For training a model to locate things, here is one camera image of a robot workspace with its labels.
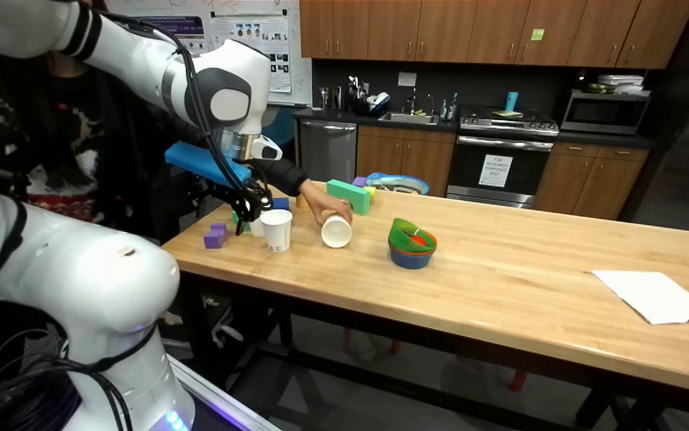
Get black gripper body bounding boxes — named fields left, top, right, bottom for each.
left=230, top=178, right=274, bottom=220

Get forearm in black sleeve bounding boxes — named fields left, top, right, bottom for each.
left=246, top=155, right=311, bottom=198

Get person hand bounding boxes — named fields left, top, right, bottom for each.
left=297, top=178, right=353, bottom=227

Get purple notched foam block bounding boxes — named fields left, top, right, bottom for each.
left=200, top=220, right=230, bottom=251

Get steel dishwasher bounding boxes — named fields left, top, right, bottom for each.
left=297, top=118, right=358, bottom=185

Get green plastic bowl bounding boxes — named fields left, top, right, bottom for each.
left=385, top=215, right=439, bottom=258

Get wide wooden base cabinet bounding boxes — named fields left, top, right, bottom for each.
left=353, top=123, right=458, bottom=198

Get wooden stool red legs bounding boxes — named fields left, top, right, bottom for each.
left=340, top=325, right=402, bottom=364
left=506, top=364, right=531, bottom=396

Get steel kitchen sink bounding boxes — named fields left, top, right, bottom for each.
left=374, top=110, right=443, bottom=130

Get white robot cart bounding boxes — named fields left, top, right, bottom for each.
left=163, top=354, right=281, bottom=431

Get person in dark sweater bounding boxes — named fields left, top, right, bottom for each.
left=0, top=44, right=172, bottom=237

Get steel kitchen stove oven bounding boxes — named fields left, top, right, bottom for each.
left=445, top=107, right=562, bottom=212

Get white paper notice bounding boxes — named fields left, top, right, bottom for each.
left=476, top=153, right=516, bottom=191

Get narrow wooden base cabinet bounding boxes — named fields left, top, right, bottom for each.
left=531, top=140, right=653, bottom=222

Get steel microwave oven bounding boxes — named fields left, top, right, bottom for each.
left=559, top=87, right=653, bottom=136

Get stack of white plates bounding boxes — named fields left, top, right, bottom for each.
left=595, top=73, right=647, bottom=95

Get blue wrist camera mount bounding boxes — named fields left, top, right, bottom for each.
left=163, top=140, right=255, bottom=191

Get black table frame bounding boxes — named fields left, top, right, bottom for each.
left=170, top=267, right=689, bottom=431

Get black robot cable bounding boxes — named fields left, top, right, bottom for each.
left=99, top=9, right=274, bottom=222

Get white wall poster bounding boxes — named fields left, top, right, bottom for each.
left=146, top=0, right=297, bottom=101

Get wooden wall cabinets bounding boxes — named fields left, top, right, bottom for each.
left=299, top=0, right=689, bottom=73

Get black cable bundle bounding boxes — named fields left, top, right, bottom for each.
left=0, top=297, right=136, bottom=431

